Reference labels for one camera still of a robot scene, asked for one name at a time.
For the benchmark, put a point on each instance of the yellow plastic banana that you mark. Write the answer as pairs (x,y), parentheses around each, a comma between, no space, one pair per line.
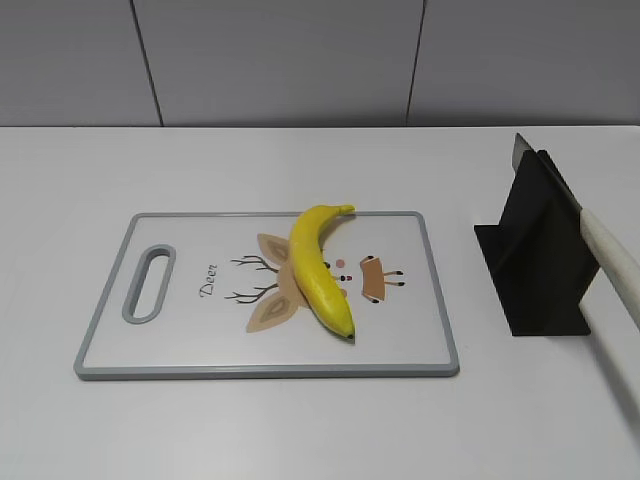
(313,278)

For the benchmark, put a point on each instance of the white-handled kitchen knife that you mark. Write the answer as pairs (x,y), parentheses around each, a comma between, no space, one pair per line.
(618,265)

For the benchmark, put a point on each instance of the white grey-rimmed cutting board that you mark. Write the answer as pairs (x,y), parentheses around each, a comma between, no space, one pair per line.
(212,296)

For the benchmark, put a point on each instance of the black knife stand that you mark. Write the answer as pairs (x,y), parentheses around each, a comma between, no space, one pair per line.
(537,259)

